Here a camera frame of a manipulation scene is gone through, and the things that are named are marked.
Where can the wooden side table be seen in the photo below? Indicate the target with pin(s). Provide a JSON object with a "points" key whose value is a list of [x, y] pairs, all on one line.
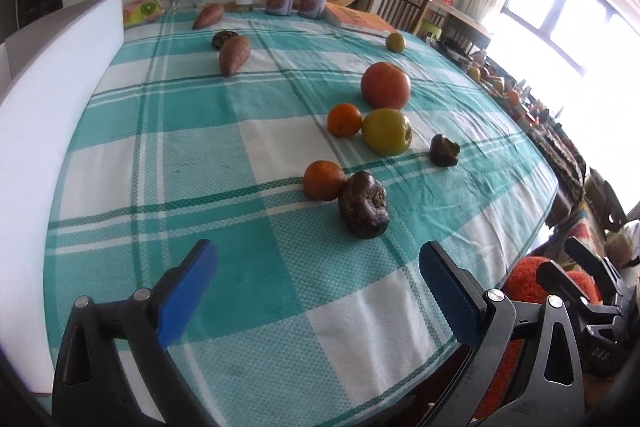
{"points": [[441, 19]]}

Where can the white foam box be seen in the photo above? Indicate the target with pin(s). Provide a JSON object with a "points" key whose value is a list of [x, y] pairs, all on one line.
{"points": [[49, 70]]}

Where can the orange book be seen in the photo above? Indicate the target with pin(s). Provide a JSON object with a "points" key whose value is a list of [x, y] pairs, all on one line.
{"points": [[354, 20]]}

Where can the sweet potato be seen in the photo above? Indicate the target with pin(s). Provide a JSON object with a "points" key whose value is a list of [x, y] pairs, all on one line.
{"points": [[210, 15], [233, 55]]}

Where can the large red-orange tomato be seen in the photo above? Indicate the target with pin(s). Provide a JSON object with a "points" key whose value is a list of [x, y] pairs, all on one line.
{"points": [[385, 85]]}

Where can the orange tangerine near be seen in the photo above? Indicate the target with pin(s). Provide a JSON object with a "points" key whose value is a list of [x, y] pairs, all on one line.
{"points": [[323, 180]]}

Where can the dark wooden chair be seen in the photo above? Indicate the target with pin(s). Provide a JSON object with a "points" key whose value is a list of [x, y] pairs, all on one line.
{"points": [[404, 15]]}

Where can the small green-yellow round fruit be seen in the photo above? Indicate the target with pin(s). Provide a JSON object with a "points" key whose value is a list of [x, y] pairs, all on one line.
{"points": [[395, 42]]}

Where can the large dark mangosteen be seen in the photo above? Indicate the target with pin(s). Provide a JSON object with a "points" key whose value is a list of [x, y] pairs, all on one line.
{"points": [[363, 206]]}

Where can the orange tangerine far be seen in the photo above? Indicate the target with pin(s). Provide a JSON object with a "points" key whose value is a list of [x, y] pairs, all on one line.
{"points": [[344, 120]]}

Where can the teal plaid tablecloth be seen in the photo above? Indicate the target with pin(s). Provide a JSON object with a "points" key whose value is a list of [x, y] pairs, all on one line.
{"points": [[304, 324]]}

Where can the yellow-green persimmon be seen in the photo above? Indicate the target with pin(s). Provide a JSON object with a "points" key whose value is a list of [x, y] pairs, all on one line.
{"points": [[387, 132]]}

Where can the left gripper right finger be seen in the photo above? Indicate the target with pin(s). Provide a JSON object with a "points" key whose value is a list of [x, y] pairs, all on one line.
{"points": [[546, 386]]}

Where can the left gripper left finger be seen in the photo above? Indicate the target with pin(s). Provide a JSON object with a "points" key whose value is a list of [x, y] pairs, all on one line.
{"points": [[90, 385]]}

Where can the fruit print tissue pack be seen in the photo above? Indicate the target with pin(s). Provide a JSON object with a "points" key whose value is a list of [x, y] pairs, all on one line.
{"points": [[141, 12]]}

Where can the small dark mangosteen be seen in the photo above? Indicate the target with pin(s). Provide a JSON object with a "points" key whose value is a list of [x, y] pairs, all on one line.
{"points": [[444, 152]]}

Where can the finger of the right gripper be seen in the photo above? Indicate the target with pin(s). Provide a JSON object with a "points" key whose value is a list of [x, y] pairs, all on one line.
{"points": [[573, 287], [600, 269]]}

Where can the orange tangerine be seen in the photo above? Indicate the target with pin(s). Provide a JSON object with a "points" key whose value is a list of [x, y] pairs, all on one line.
{"points": [[344, 120], [323, 180]]}

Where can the dark mangosteen behind potato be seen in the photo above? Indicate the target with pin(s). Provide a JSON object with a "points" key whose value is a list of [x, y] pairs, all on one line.
{"points": [[221, 37]]}

